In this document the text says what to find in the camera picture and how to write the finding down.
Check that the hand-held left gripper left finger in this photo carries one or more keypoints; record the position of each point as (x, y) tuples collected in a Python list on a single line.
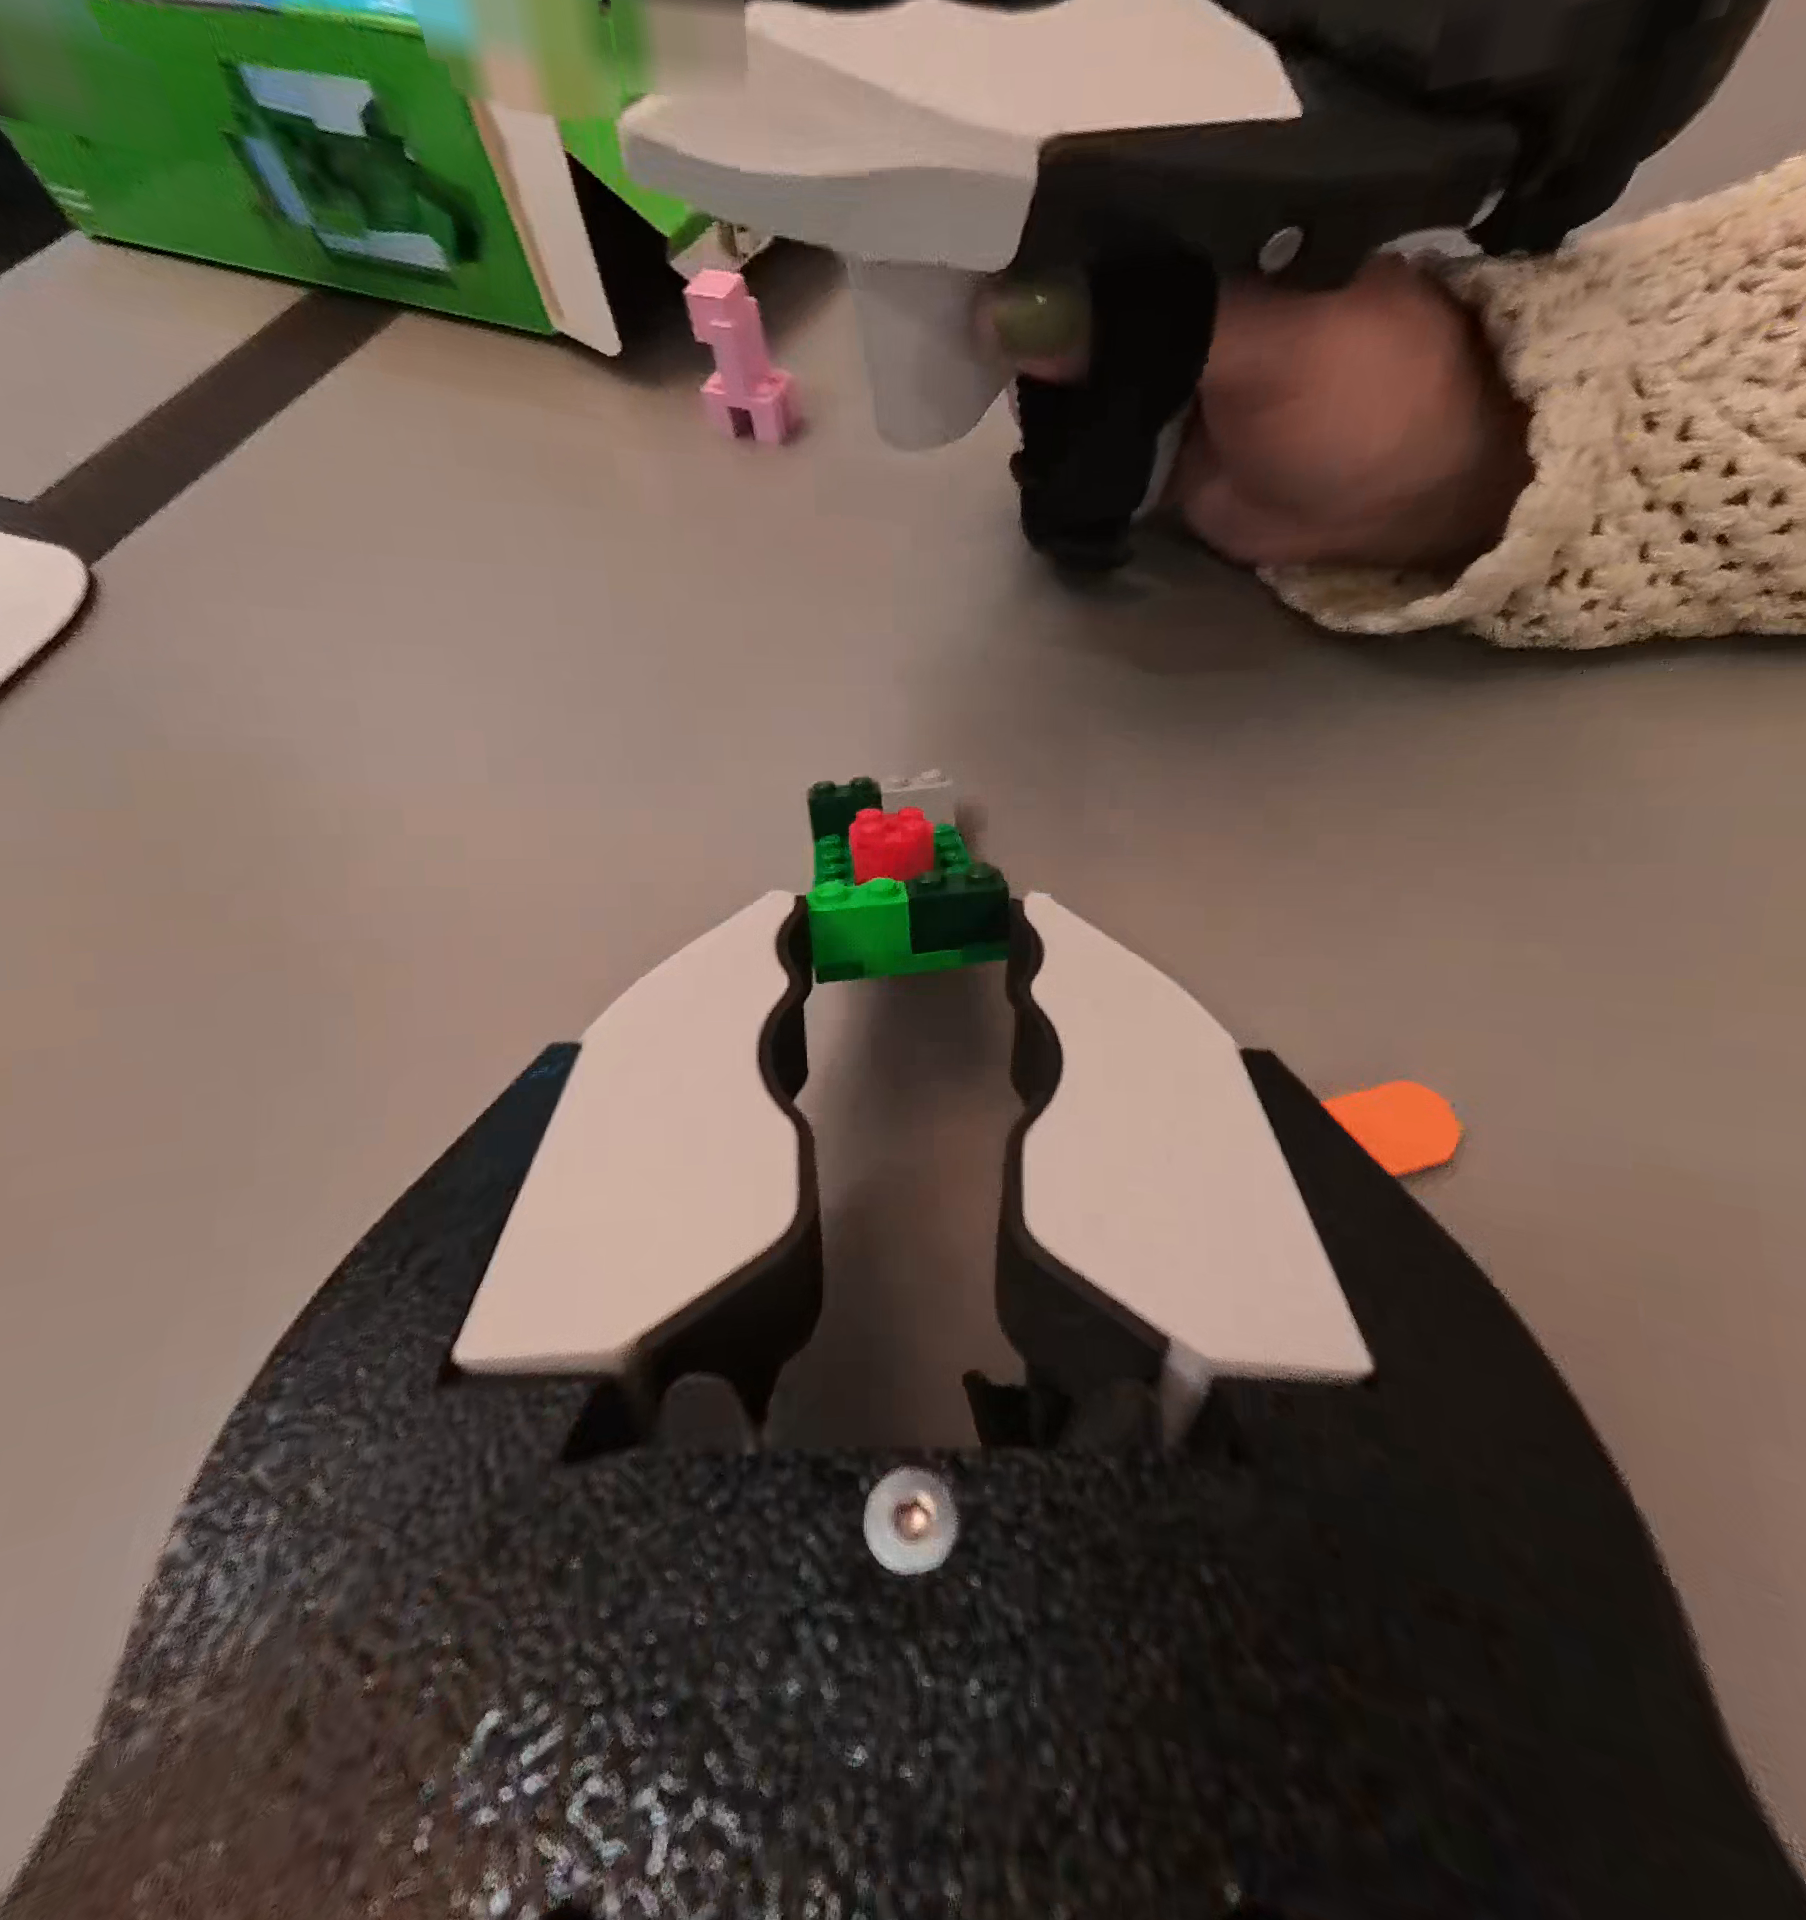
[(648, 1170)]

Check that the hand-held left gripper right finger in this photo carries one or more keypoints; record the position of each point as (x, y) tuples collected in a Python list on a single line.
[(1187, 1185)]

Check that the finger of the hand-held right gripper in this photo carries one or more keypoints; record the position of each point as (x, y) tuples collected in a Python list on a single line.
[(926, 359), (962, 90)]

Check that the green lego assembly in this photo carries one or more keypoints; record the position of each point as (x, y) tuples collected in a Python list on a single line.
[(859, 937)]

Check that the red round lego piece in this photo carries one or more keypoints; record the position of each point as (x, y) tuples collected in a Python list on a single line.
[(890, 825), (890, 867)]

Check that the person's right forearm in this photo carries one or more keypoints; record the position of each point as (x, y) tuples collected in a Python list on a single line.
[(1669, 421)]

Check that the pink lego pig figure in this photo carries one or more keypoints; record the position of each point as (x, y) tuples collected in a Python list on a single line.
[(732, 345)]

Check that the green lego box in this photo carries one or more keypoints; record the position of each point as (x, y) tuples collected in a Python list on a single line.
[(169, 212)]

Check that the person's right hand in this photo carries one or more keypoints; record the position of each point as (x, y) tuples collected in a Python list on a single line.
[(1353, 435)]

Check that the orange brick separator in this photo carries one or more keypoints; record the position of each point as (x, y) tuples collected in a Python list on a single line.
[(1396, 1124)]

